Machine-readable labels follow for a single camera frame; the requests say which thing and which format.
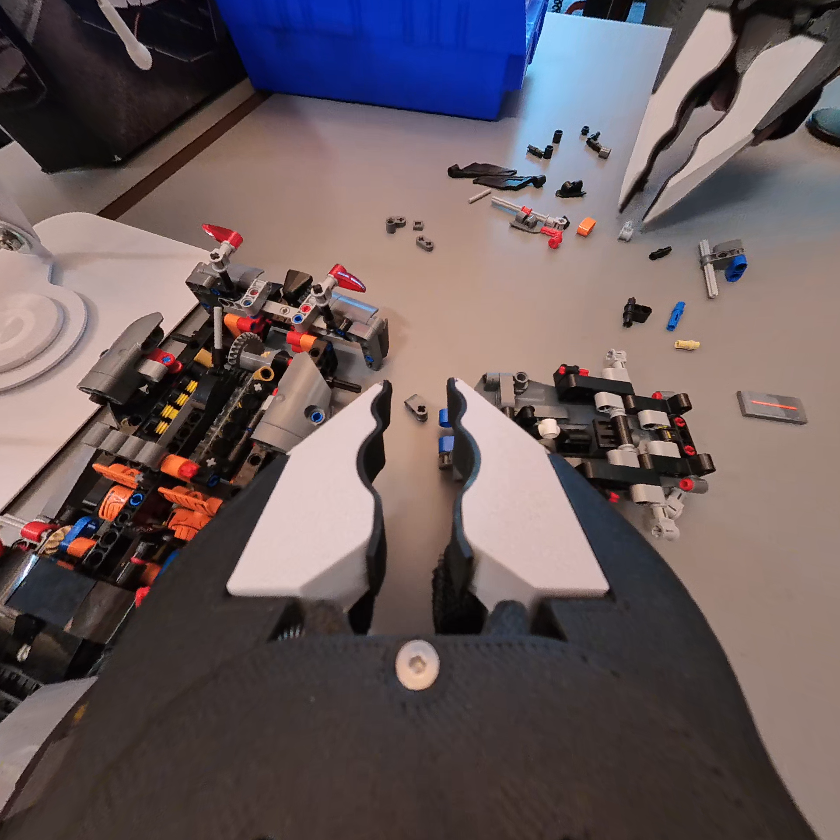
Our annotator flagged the black box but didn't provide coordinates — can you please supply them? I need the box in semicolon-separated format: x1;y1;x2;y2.
0;0;253;175

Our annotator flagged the blue plastic bin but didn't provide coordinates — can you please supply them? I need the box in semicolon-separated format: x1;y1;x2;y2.
213;0;549;123

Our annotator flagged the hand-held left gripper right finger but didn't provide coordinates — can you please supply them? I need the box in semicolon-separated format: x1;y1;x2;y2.
446;377;611;627

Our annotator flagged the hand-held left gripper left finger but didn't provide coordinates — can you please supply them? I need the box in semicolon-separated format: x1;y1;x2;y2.
226;381;393;611

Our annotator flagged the small lego gearbox assembly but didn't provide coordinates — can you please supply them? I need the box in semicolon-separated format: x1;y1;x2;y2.
436;350;714;542

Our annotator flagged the dark grey orange-striped tile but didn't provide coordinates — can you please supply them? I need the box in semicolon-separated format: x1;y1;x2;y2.
735;390;809;426

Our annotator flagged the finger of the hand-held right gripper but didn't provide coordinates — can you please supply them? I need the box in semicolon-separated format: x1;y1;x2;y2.
640;33;826;225
617;5;739;214

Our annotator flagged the white hanging tab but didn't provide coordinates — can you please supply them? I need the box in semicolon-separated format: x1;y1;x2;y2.
97;0;154;71

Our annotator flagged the small red and grey assembly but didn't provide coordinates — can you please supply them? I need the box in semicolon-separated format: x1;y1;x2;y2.
491;195;571;252

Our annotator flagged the white book stand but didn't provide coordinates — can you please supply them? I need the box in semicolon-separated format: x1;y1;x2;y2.
0;177;212;516

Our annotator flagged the large lego car chassis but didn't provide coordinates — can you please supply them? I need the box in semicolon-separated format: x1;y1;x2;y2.
0;223;391;723

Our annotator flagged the light grey axle blue connector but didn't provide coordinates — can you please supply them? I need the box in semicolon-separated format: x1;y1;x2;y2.
697;238;749;301

